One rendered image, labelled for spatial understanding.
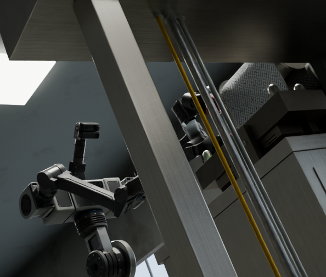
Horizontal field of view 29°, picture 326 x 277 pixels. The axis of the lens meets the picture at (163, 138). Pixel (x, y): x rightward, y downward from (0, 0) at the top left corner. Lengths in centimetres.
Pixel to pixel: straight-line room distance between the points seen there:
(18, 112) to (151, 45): 452
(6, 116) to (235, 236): 440
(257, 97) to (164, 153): 93
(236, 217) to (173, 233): 67
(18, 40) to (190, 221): 50
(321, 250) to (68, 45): 69
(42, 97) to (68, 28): 450
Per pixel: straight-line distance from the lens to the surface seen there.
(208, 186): 176
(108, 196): 238
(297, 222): 145
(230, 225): 161
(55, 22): 119
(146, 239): 758
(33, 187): 266
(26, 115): 591
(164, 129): 99
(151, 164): 96
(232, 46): 150
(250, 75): 189
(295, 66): 185
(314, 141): 150
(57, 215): 271
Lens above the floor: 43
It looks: 24 degrees up
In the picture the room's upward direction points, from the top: 23 degrees counter-clockwise
